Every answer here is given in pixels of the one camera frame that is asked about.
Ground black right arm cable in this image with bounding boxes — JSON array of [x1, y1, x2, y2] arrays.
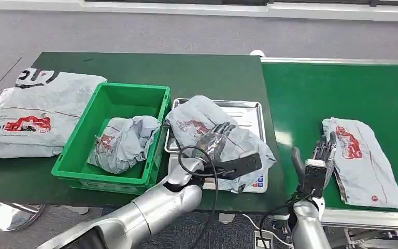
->
[[259, 191, 311, 249]]

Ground grey parcel bag red print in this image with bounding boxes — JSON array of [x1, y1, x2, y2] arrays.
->
[[165, 95, 277, 195]]

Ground chrome table base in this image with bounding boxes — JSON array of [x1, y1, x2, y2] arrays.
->
[[0, 202, 46, 232]]

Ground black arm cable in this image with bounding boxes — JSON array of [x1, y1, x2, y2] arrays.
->
[[259, 191, 311, 249], [177, 145, 219, 249]]

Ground flat grey parcel underneath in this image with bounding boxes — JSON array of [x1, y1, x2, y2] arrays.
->
[[0, 139, 64, 162]]

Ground white floor cable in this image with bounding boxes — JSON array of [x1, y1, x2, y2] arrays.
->
[[241, 213, 291, 247]]

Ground green conveyor belt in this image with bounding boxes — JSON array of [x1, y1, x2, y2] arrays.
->
[[261, 62, 398, 213]]

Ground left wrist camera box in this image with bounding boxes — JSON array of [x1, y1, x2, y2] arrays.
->
[[215, 153, 264, 181]]

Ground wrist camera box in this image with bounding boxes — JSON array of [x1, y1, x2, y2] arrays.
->
[[303, 159, 328, 199], [215, 153, 264, 181]]

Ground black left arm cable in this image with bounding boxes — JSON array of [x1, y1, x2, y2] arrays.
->
[[177, 145, 219, 249]]

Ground large grey parcel red print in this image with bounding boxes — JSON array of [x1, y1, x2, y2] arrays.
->
[[0, 67, 108, 148]]

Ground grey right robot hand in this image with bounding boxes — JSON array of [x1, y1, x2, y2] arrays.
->
[[290, 131, 338, 193]]

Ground long grey parcel bag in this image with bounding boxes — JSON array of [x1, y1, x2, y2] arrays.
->
[[322, 117, 398, 210]]

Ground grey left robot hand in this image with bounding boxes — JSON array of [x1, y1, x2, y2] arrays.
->
[[195, 122, 237, 163]]

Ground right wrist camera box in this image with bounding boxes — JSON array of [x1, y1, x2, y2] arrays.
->
[[303, 159, 328, 199]]

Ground green plastic crate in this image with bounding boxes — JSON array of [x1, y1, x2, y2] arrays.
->
[[51, 81, 172, 196]]

